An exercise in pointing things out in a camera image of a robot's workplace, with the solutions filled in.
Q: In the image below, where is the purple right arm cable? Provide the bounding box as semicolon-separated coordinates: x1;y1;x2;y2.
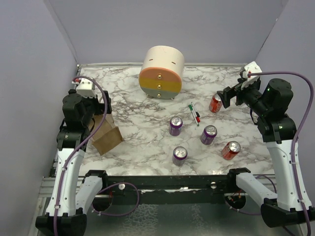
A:
248;71;315;236

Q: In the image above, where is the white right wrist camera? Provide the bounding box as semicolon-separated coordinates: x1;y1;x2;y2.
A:
240;61;262;90

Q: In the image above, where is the red cola can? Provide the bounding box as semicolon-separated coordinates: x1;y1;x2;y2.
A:
209;93;222;113
221;141;241;160

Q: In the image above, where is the red cola can back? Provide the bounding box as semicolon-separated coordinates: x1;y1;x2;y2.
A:
209;93;222;113

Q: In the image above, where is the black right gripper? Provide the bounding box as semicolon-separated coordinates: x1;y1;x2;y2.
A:
218;76;270;116

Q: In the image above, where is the green capped marker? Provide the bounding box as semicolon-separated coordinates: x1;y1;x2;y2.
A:
188;104;199;126

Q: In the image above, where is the purple Fanta can back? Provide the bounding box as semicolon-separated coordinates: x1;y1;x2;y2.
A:
169;116;183;136

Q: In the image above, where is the red cola can front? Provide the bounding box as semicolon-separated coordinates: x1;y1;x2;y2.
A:
221;141;241;160

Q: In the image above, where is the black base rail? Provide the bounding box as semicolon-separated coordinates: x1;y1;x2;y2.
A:
83;168;247;205

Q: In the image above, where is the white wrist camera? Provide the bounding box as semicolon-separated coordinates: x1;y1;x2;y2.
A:
240;61;262;90
72;78;97;98

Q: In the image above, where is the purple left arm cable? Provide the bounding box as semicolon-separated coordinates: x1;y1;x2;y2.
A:
53;76;109;236

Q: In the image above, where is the purple Fanta can front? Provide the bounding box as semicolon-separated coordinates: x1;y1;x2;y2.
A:
172;146;188;166

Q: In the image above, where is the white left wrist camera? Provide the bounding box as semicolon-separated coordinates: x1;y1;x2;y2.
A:
72;78;97;98

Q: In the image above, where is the purple fanta can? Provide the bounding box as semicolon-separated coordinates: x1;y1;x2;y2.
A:
200;125;218;145
172;146;188;166
169;116;183;136

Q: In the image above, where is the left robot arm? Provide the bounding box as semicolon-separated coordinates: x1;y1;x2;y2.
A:
35;89;112;236

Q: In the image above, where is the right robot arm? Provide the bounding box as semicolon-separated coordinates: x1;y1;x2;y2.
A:
217;78;315;228

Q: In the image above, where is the round cream drawer cabinet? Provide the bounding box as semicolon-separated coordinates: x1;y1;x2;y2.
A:
138;46;185;100

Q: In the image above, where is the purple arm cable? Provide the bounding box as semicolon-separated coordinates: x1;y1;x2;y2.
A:
248;71;315;236
53;76;109;236

